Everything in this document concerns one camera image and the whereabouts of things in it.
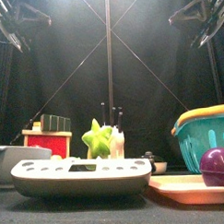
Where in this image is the red box with wooden frame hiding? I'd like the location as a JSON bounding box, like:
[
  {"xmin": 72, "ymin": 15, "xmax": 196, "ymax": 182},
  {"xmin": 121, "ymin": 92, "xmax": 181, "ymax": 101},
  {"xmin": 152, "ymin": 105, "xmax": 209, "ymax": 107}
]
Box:
[{"xmin": 21, "ymin": 126, "xmax": 74, "ymax": 161}]

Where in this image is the grey plastic tub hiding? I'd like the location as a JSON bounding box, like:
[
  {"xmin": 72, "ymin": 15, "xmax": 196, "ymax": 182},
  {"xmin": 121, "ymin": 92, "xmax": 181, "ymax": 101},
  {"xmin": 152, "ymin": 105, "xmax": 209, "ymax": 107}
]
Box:
[{"xmin": 0, "ymin": 142, "xmax": 54, "ymax": 185}]

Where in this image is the beige serving tray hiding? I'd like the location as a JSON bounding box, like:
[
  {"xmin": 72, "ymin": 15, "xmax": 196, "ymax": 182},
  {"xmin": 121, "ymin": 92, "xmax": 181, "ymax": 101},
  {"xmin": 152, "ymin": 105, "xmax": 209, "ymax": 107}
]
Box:
[{"xmin": 148, "ymin": 171, "xmax": 224, "ymax": 208}]

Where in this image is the small white pot, black lid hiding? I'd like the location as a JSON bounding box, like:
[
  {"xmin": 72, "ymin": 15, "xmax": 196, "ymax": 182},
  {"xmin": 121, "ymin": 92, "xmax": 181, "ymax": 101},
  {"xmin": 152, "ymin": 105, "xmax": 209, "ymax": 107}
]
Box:
[{"xmin": 140, "ymin": 150, "xmax": 168, "ymax": 176}]

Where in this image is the dark side frame post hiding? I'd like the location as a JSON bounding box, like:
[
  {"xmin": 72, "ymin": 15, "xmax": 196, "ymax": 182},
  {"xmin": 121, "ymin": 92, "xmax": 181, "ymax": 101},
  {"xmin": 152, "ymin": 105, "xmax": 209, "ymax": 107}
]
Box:
[{"xmin": 206, "ymin": 38, "xmax": 224, "ymax": 106}]

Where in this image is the diagonal brace wire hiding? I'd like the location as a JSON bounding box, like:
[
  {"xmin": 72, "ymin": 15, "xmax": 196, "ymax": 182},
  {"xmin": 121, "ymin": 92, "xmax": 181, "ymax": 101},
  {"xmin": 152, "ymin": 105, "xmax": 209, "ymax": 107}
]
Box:
[
  {"xmin": 78, "ymin": 0, "xmax": 190, "ymax": 116},
  {"xmin": 3, "ymin": 0, "xmax": 150, "ymax": 146}
]

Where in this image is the teal colander with orange rim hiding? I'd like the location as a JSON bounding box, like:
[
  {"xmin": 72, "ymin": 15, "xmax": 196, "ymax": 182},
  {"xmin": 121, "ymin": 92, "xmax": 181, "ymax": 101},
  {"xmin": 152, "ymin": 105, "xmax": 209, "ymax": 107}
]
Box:
[{"xmin": 169, "ymin": 103, "xmax": 224, "ymax": 176}]

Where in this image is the black-handled toy knife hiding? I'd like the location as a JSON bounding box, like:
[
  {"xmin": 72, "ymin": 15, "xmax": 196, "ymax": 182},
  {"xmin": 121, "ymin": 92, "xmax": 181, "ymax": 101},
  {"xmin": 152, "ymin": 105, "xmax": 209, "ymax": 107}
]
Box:
[
  {"xmin": 115, "ymin": 106, "xmax": 124, "ymax": 134},
  {"xmin": 110, "ymin": 106, "xmax": 117, "ymax": 128},
  {"xmin": 100, "ymin": 101, "xmax": 107, "ymax": 127}
]

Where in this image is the purple toy ball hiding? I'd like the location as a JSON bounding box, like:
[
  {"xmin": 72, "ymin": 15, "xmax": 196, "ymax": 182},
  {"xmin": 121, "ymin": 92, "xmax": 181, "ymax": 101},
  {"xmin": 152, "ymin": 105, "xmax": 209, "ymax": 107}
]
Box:
[{"xmin": 198, "ymin": 147, "xmax": 224, "ymax": 188}]

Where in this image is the dark green block row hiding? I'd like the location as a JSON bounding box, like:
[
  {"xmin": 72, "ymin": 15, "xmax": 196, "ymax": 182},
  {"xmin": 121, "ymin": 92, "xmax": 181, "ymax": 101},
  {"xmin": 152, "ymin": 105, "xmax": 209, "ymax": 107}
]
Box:
[{"xmin": 39, "ymin": 112, "xmax": 72, "ymax": 134}]

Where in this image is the green toy star fruit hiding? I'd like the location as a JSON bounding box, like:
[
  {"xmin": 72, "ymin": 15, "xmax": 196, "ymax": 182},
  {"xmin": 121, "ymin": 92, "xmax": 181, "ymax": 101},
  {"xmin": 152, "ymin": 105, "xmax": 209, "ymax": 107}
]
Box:
[{"xmin": 80, "ymin": 117, "xmax": 115, "ymax": 160}]

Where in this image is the small yellow block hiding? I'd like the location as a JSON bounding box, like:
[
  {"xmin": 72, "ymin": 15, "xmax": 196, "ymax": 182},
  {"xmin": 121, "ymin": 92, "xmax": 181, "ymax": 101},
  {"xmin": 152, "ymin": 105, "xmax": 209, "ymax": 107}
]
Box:
[{"xmin": 31, "ymin": 121, "xmax": 42, "ymax": 132}]

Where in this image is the vertical metal frame pole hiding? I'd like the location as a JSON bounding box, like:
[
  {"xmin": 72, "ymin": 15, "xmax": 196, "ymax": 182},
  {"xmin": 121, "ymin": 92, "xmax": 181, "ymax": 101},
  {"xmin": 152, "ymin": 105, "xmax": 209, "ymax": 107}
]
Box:
[{"xmin": 103, "ymin": 0, "xmax": 116, "ymax": 127}]

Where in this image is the white kitchen scale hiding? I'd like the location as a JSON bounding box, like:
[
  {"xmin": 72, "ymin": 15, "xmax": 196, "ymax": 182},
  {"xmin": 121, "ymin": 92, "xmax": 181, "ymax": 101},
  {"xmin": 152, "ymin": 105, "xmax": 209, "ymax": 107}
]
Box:
[{"xmin": 10, "ymin": 153, "xmax": 154, "ymax": 201}]

